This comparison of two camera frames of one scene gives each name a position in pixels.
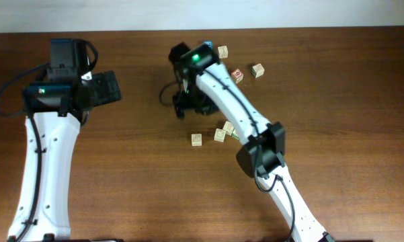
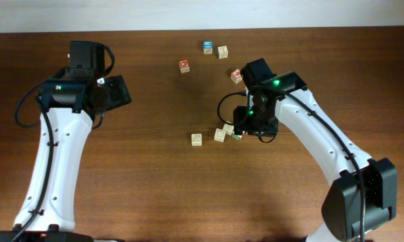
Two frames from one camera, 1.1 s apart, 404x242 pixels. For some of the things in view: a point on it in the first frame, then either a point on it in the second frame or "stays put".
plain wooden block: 196,140 stays put
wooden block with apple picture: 220,135 stays put
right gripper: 181,106 → 240,123
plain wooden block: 228,128 stays put
